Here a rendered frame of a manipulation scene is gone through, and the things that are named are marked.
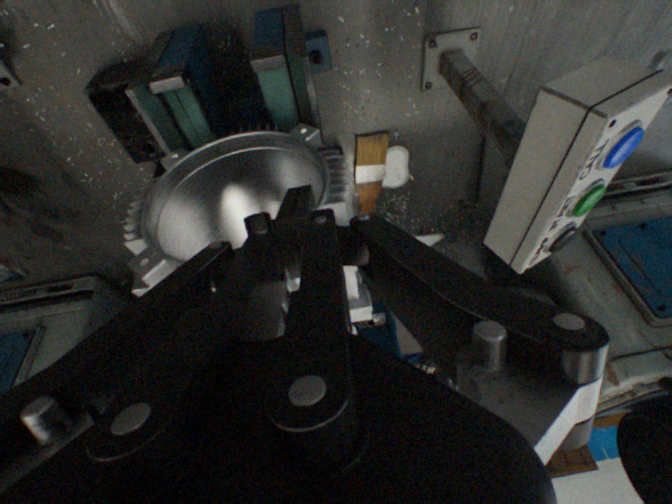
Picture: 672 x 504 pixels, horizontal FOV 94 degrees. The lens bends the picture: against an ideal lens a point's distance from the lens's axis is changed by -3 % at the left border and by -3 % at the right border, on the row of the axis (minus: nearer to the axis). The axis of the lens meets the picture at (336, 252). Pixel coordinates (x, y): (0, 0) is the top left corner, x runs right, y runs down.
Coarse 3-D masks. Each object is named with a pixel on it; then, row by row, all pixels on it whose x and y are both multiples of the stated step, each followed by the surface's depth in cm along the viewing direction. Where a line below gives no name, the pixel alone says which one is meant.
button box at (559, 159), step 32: (608, 64) 21; (544, 96) 21; (576, 96) 20; (608, 96) 19; (640, 96) 19; (544, 128) 22; (576, 128) 20; (608, 128) 19; (544, 160) 23; (576, 160) 21; (512, 192) 27; (544, 192) 25; (576, 192) 24; (512, 224) 29; (544, 224) 26; (576, 224) 29; (512, 256) 31; (544, 256) 32
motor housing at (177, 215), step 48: (240, 144) 32; (288, 144) 31; (144, 192) 28; (192, 192) 32; (240, 192) 36; (336, 192) 25; (144, 240) 25; (192, 240) 34; (240, 240) 41; (288, 288) 24
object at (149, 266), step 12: (300, 132) 30; (312, 132) 30; (312, 144) 30; (168, 156) 31; (180, 156) 31; (168, 168) 31; (144, 252) 24; (132, 264) 23; (144, 264) 24; (156, 264) 23; (144, 276) 23; (156, 276) 23
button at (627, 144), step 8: (640, 128) 20; (624, 136) 20; (632, 136) 20; (640, 136) 21; (616, 144) 21; (624, 144) 20; (632, 144) 21; (616, 152) 21; (624, 152) 21; (608, 160) 21; (616, 160) 21; (608, 168) 22
